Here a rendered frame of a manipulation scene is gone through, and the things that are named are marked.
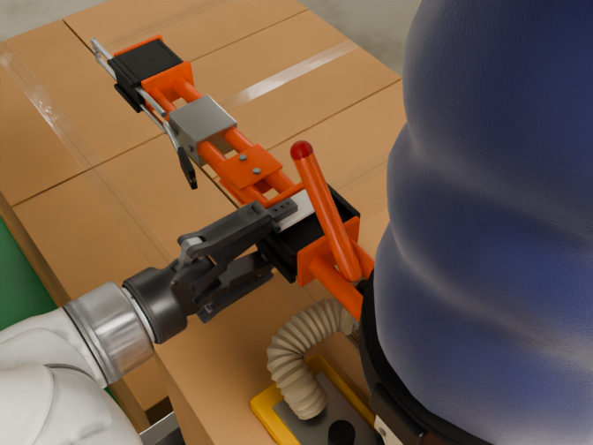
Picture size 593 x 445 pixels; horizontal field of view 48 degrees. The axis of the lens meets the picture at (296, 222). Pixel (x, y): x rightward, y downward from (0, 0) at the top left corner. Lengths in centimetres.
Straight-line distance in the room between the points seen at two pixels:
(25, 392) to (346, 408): 37
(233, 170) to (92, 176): 85
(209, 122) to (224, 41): 109
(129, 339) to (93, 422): 16
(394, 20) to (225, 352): 235
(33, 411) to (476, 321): 30
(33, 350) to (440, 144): 43
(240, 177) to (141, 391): 59
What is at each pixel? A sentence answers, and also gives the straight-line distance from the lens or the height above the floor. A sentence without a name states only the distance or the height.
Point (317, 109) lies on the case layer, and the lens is 170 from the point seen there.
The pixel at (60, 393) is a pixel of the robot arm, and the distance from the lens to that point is 51.
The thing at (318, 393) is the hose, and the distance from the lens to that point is 73.
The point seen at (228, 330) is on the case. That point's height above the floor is 95.
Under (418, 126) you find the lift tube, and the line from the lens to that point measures 33.
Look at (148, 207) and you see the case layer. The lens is 151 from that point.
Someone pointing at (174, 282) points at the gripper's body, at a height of 111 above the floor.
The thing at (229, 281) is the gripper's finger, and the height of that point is 106.
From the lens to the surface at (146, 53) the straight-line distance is 97.
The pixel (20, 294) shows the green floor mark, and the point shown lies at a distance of 215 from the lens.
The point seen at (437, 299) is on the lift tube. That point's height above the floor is 133.
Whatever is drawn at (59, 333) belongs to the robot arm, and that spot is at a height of 113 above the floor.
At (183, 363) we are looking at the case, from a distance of 82.
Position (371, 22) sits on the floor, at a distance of 299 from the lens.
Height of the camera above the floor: 167
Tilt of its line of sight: 51 degrees down
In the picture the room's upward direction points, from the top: straight up
